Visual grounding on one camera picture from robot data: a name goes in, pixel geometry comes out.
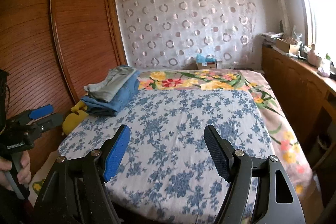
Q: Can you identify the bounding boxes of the grey-green shorts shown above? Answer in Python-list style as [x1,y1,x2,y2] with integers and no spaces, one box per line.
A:
[84,65,137,102]

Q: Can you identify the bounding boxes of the person's left hand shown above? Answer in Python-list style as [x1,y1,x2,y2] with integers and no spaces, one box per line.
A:
[0,151,32,191]

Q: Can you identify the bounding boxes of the yellow plush toy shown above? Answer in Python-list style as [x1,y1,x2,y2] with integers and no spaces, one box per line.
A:
[62,101,88,136]

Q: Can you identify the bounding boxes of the folded blue jeans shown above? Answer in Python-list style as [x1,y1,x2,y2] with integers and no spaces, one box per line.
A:
[81,71,139,117]

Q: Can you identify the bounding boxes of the colourful floral blanket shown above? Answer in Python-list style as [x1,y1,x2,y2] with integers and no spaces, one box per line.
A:
[138,69,313,201]

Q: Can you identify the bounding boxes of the blue floral bed sheet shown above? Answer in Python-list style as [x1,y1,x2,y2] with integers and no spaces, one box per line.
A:
[58,89,274,223]

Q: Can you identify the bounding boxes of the wooden slatted wardrobe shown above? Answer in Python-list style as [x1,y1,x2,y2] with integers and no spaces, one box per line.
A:
[0,0,128,177]

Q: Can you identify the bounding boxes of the long wooden cabinet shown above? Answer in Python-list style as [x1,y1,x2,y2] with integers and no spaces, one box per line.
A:
[262,46,335,168]

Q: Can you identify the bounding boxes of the cardboard box with blue bag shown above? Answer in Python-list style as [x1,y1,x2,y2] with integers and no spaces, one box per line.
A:
[196,54,217,69]

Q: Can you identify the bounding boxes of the stack of papers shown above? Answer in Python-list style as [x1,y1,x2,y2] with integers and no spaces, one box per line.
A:
[259,32,284,46]

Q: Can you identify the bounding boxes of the cardboard box on cabinet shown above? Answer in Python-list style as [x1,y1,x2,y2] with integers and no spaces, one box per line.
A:
[275,39,299,55]

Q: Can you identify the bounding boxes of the pink bottle on sill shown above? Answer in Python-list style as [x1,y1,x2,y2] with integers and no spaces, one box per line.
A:
[307,44,317,67]

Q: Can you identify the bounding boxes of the sheer circle-pattern curtain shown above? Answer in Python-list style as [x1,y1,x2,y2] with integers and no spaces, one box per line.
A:
[117,0,259,69]

